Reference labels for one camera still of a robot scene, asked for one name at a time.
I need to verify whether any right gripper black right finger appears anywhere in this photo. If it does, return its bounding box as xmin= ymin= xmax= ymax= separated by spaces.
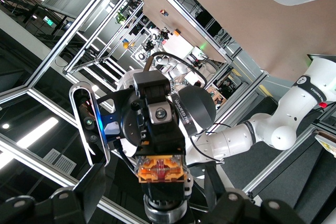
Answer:
xmin=199 ymin=166 xmax=307 ymax=224

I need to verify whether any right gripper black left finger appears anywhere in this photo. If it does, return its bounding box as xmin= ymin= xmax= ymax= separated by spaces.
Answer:
xmin=0 ymin=163 xmax=106 ymax=224

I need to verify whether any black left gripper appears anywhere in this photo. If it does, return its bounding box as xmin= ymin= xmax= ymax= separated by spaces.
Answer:
xmin=120 ymin=71 xmax=186 ymax=158

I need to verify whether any white wall vent grille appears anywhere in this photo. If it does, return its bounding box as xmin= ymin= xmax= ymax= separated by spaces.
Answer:
xmin=43 ymin=148 xmax=77 ymax=175

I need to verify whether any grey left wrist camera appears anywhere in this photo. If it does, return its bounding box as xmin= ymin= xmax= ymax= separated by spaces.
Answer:
xmin=69 ymin=82 xmax=111 ymax=167

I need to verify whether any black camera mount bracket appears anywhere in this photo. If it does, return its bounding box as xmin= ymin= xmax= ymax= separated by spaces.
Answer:
xmin=96 ymin=89 xmax=137 ymax=143

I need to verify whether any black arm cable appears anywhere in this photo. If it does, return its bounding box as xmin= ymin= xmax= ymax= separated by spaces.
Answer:
xmin=149 ymin=51 xmax=208 ymax=90

